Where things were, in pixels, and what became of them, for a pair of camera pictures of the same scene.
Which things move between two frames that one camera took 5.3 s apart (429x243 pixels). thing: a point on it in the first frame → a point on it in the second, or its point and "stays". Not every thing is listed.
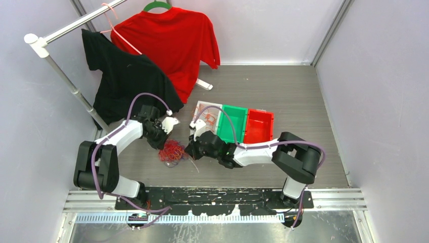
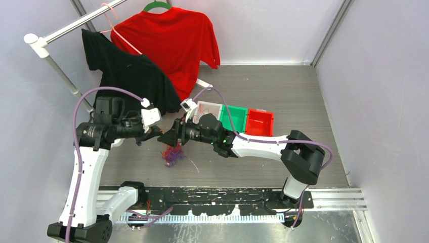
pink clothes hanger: x=112 y=27 stays
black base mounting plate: x=218 y=200 stays
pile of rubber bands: x=172 y=152 stays
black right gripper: x=191 y=148 → x=177 y=130
